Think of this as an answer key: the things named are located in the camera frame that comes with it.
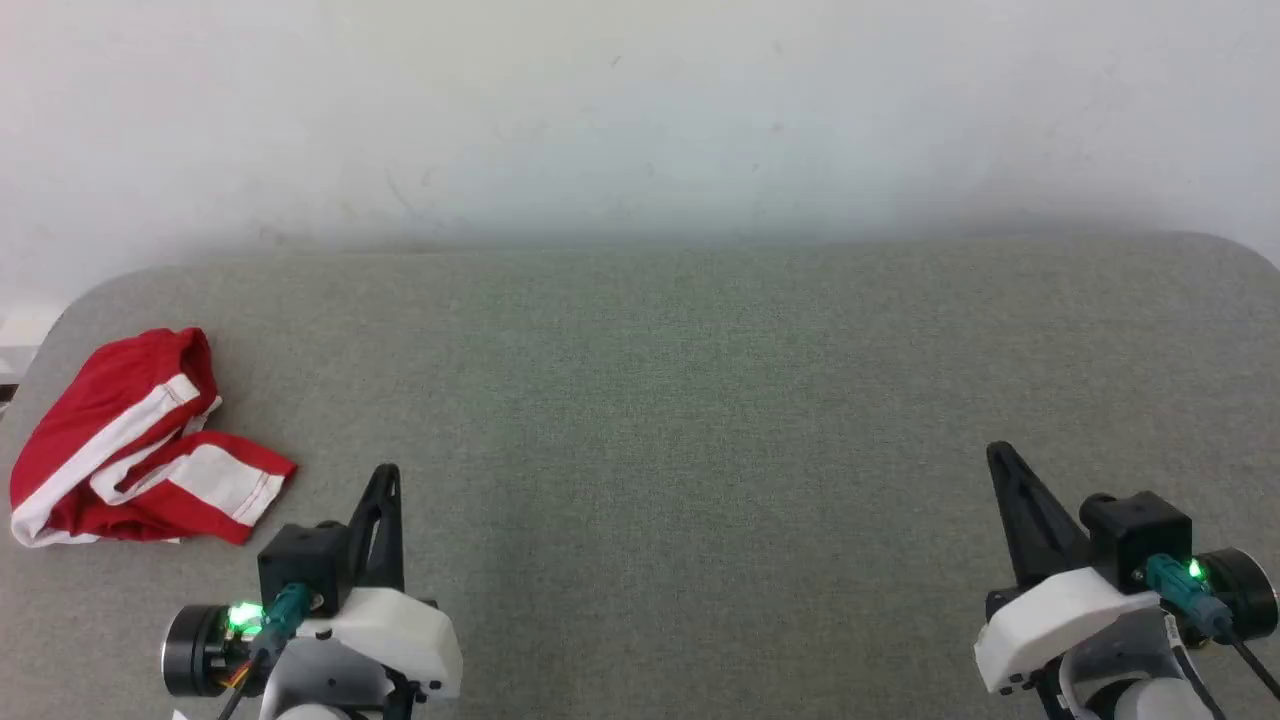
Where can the red shorts with white trim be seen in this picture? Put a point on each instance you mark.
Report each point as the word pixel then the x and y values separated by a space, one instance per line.
pixel 100 405

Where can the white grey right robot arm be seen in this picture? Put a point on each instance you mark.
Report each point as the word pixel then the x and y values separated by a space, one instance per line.
pixel 1130 655

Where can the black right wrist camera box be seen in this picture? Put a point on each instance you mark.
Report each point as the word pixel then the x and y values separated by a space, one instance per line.
pixel 1135 530

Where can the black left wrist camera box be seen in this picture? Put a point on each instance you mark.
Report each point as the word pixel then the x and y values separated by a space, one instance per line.
pixel 300 560

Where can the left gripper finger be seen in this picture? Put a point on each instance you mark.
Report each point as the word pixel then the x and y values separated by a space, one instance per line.
pixel 360 550
pixel 392 550

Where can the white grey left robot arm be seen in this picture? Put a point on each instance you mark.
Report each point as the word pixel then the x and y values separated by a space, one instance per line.
pixel 320 668

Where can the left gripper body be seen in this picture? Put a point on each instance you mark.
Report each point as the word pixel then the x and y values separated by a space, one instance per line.
pixel 400 635

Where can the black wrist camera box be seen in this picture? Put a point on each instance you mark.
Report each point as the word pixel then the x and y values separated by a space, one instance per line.
pixel 1135 530
pixel 300 560

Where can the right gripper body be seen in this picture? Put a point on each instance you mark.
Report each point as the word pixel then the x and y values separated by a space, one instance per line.
pixel 1050 620

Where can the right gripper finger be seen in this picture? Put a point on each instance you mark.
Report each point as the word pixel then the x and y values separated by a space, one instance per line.
pixel 1050 535
pixel 1018 530

